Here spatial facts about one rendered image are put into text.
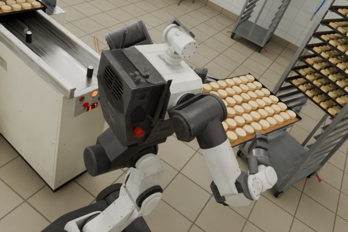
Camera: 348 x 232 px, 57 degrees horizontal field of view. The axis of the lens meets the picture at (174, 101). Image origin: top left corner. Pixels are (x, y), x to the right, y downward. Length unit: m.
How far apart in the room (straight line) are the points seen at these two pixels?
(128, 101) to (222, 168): 0.34
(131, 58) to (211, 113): 0.31
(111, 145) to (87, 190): 1.09
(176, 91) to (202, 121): 0.13
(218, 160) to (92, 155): 0.47
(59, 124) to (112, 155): 0.59
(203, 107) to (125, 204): 0.89
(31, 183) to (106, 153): 1.15
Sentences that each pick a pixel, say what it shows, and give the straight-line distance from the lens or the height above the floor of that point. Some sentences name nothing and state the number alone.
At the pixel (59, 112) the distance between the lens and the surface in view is 1.68.
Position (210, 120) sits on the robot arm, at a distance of 0.93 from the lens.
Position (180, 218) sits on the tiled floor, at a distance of 2.30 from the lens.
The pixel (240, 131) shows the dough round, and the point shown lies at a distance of 1.44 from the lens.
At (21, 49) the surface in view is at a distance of 1.80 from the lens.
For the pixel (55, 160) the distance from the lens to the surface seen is 1.94.
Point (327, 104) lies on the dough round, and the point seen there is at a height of 0.88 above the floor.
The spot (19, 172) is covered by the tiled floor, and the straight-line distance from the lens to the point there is 2.35.
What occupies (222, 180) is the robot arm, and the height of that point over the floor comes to 1.17.
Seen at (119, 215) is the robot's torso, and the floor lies 0.44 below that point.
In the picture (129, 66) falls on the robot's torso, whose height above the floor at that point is 1.33.
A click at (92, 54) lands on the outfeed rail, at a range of 1.81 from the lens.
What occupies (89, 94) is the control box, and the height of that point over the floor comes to 0.82.
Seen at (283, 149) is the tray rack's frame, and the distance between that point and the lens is 3.00.
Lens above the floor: 1.87
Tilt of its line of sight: 37 degrees down
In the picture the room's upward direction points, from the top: 21 degrees clockwise
